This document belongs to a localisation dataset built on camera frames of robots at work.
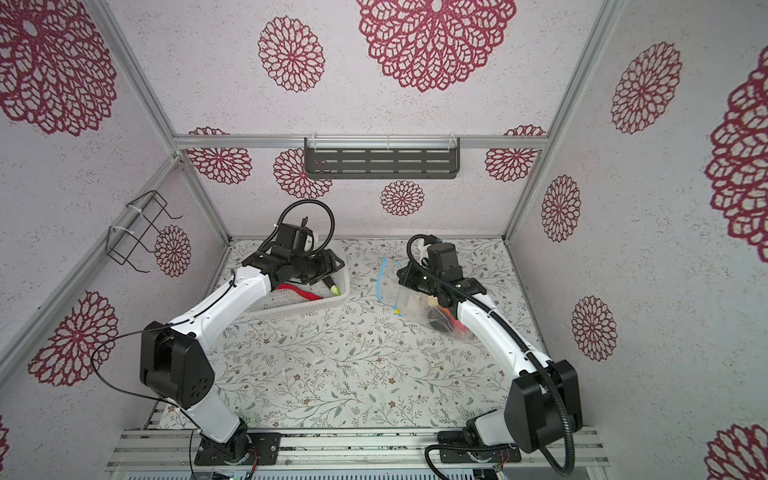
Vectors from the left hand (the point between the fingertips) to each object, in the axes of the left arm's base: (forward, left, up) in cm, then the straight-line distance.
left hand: (338, 271), depth 85 cm
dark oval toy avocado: (-12, -28, -10) cm, 32 cm away
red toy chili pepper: (+5, +13, -19) cm, 24 cm away
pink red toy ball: (-7, -37, -20) cm, 43 cm away
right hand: (-2, -17, +4) cm, 17 cm away
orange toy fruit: (-22, -25, +14) cm, 36 cm away
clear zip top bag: (-2, -23, -15) cm, 27 cm away
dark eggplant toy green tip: (+6, +4, -18) cm, 19 cm away
